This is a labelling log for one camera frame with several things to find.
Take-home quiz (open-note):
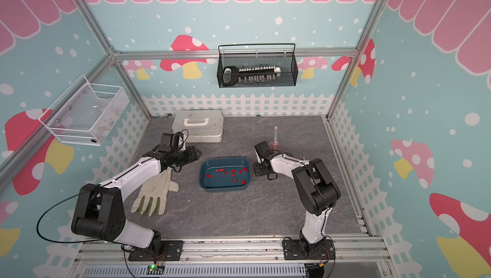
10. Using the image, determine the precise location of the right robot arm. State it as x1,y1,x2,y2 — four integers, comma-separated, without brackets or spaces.
253,141,341,246

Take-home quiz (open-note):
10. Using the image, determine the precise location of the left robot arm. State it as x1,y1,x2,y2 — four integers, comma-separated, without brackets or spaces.
71,146,202,252

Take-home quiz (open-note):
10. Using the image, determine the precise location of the teal plastic storage box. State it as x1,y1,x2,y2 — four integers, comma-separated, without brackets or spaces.
199,157,253,192

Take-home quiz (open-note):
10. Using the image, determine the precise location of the white plastic storage case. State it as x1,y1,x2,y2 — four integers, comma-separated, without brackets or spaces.
172,110,224,143

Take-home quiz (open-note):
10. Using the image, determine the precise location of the white work glove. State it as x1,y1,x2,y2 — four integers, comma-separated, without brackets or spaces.
130,168,179,217

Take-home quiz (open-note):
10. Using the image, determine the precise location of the green circuit board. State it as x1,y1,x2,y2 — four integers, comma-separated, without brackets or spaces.
146,264,165,275

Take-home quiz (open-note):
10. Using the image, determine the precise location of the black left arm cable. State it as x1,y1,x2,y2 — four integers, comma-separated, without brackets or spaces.
36,189,97,245

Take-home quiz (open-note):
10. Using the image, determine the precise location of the socket set on rail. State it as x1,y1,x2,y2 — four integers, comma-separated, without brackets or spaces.
219,66,281,87

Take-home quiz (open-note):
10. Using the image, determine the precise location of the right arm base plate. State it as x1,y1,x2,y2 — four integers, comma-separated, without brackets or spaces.
281,237,336,261

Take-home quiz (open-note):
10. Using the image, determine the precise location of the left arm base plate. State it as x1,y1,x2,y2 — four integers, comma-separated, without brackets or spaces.
128,240,184,261

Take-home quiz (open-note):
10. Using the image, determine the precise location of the white wire wall basket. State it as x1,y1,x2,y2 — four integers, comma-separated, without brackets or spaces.
38,76,129,146

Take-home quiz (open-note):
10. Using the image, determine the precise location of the black wire wall basket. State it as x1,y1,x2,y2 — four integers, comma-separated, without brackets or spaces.
217,43,299,88

